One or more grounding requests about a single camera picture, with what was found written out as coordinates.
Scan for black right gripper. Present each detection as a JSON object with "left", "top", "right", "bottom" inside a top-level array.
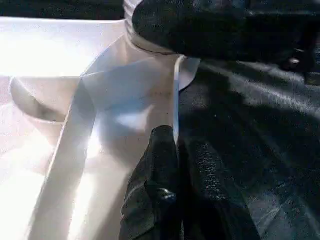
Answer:
[{"left": 249, "top": 0, "right": 320, "bottom": 73}]

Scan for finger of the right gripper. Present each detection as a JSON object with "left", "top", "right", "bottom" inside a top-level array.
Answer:
[{"left": 131, "top": 0, "right": 251, "bottom": 61}]

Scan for white plastic table leg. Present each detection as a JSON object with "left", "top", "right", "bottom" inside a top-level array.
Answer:
[{"left": 123, "top": 0, "right": 141, "bottom": 48}]

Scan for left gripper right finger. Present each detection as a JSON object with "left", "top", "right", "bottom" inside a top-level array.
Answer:
[{"left": 178, "top": 139, "right": 261, "bottom": 240}]

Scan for white plastic table top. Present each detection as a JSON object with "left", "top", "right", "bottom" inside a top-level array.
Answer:
[{"left": 0, "top": 16, "right": 201, "bottom": 240}]

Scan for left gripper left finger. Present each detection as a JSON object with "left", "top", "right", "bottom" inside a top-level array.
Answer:
[{"left": 119, "top": 124, "right": 181, "bottom": 240}]

